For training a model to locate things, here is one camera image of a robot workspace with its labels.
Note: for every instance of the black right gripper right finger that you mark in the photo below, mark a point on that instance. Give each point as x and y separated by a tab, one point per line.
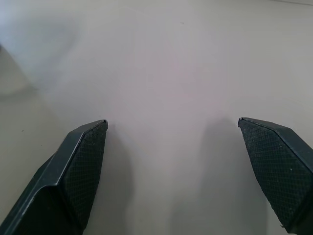
281	171

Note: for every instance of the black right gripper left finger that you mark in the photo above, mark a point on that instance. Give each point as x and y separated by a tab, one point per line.
61	181

